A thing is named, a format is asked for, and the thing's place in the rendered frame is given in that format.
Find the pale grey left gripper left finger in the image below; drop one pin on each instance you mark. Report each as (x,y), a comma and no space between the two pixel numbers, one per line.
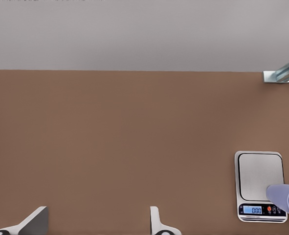
(34,222)

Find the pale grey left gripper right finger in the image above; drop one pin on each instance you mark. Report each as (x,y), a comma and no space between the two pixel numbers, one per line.
(156,224)

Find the lavender plastic cup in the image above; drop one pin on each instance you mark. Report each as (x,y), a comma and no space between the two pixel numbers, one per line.
(284,198)

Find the white digital kitchen scale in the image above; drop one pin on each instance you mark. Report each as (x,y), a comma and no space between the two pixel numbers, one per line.
(259,176)

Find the silver frame post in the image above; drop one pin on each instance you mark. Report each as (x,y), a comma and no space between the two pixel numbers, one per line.
(282,73)

